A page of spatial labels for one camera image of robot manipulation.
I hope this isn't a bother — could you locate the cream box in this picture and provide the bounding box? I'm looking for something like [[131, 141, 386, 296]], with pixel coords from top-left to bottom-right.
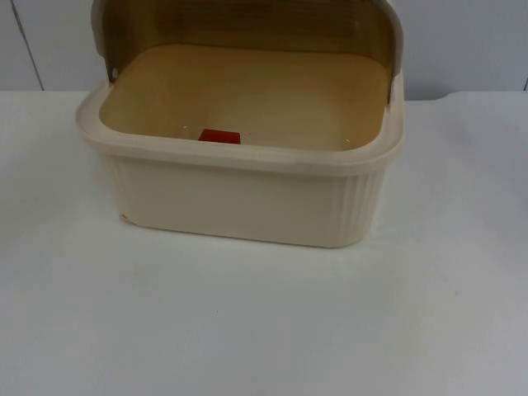
[[75, 43, 408, 250]]

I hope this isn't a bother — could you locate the red block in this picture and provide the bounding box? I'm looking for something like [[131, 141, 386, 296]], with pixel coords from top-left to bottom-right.
[[198, 128, 242, 147]]

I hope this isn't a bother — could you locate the cream lid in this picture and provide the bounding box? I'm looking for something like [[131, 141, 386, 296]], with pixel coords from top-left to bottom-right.
[[89, 0, 408, 90]]

